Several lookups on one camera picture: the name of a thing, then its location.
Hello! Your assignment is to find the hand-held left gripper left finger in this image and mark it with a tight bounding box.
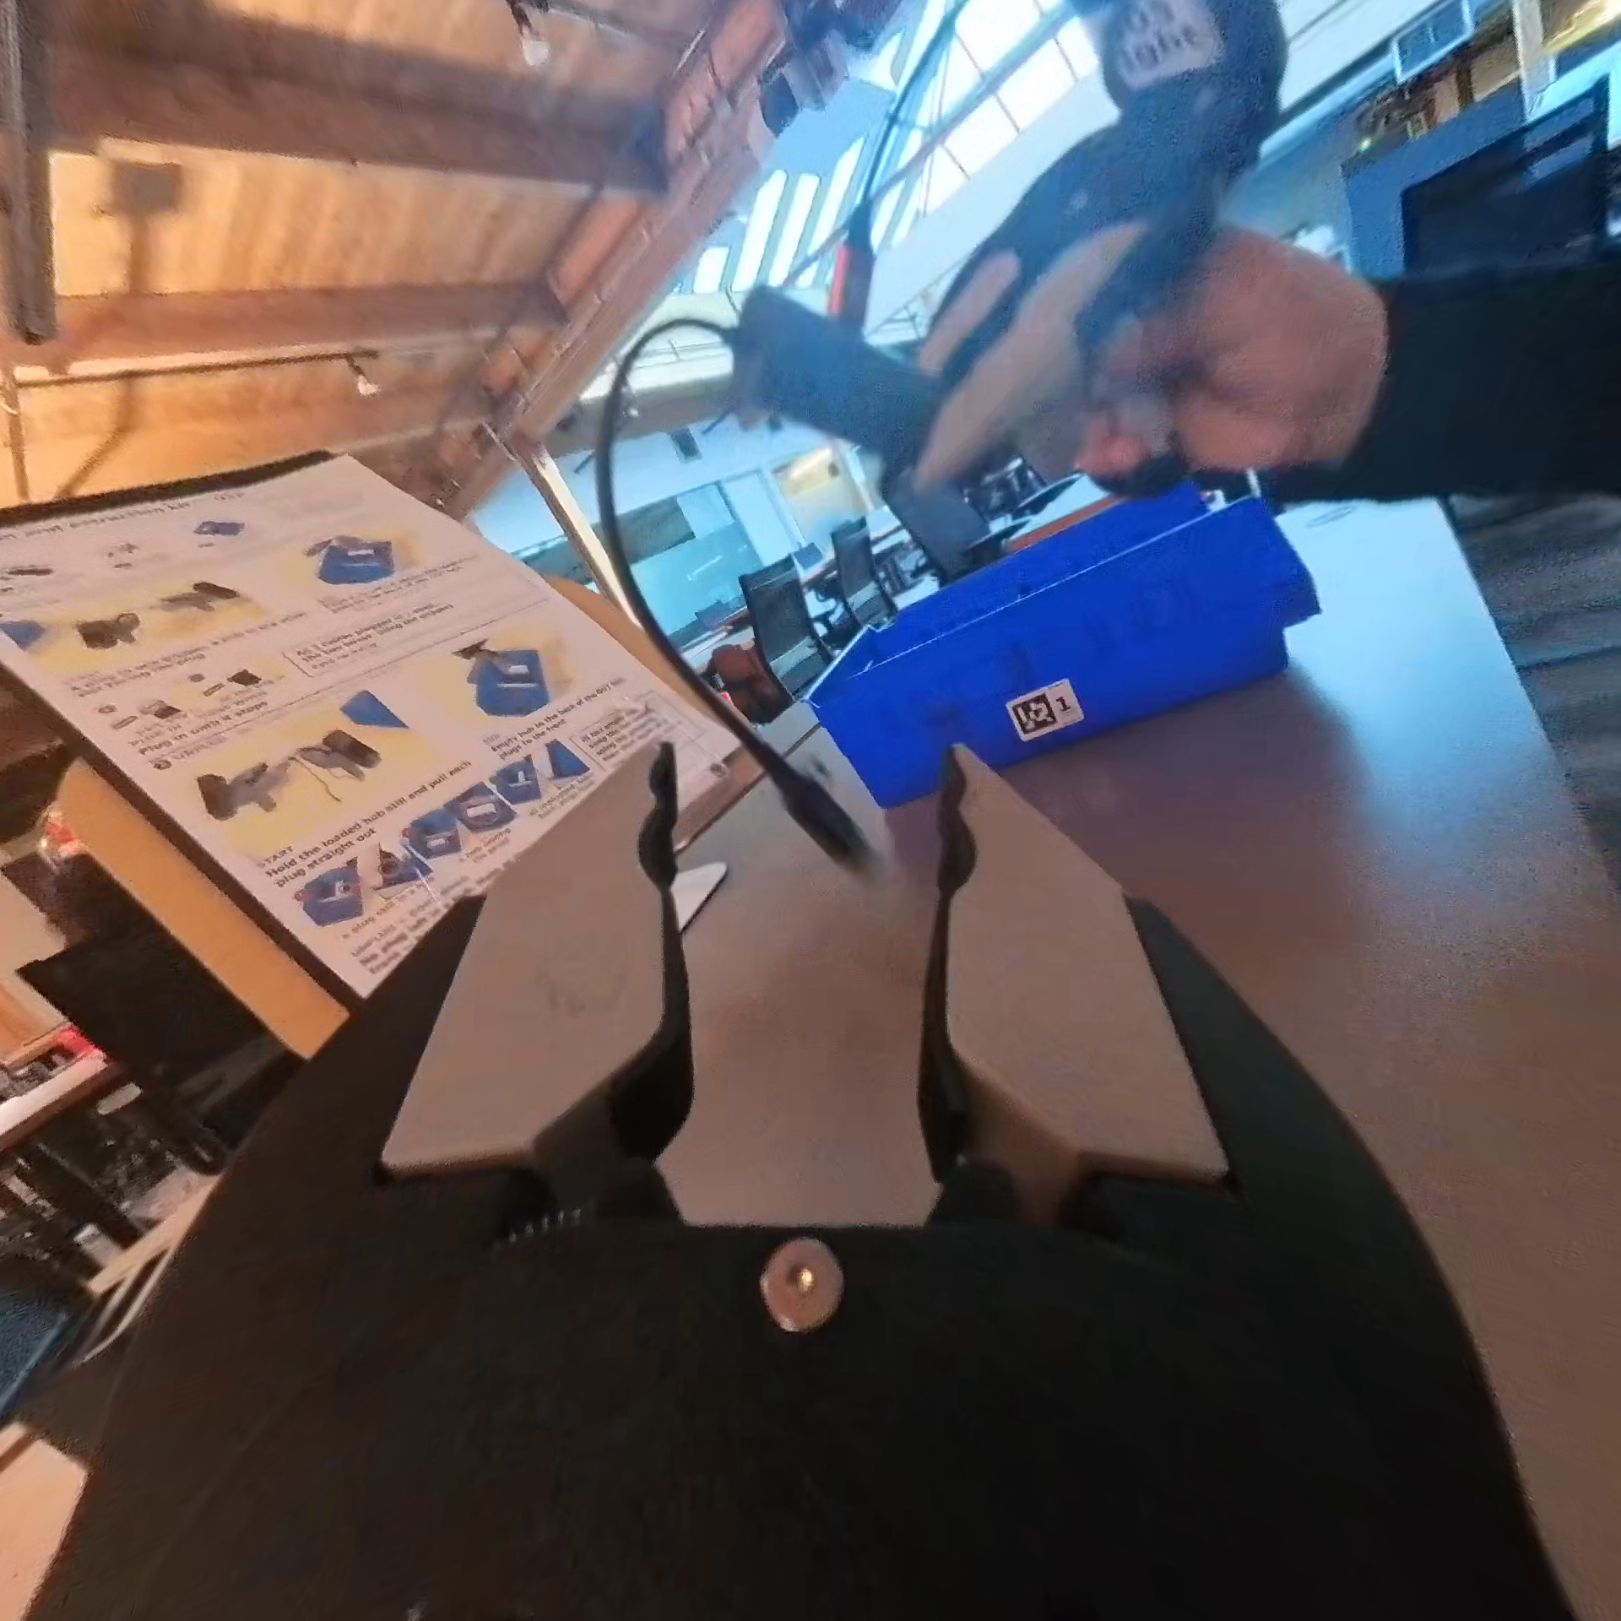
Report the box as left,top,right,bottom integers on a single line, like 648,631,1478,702
380,745,696,1173

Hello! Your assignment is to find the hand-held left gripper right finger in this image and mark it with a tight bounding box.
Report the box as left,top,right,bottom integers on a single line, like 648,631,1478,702
918,745,1229,1185

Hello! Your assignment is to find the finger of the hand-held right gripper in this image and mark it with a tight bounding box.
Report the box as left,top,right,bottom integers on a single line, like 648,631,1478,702
930,253,1103,382
910,355,1090,494

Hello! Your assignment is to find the blue plastic bin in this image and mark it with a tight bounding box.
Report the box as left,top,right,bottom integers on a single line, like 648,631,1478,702
808,481,1323,805

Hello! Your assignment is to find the person's right forearm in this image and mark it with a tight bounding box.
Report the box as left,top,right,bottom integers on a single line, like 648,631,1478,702
1246,259,1621,508

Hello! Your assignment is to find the person's right hand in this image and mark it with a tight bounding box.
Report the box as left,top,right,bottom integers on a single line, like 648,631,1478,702
1076,234,1391,498

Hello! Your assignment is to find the black office chair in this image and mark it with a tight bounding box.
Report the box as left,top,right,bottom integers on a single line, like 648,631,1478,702
737,558,837,697
829,517,903,625

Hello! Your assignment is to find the instruction sheet on board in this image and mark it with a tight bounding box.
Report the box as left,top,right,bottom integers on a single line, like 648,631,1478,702
0,455,743,1054

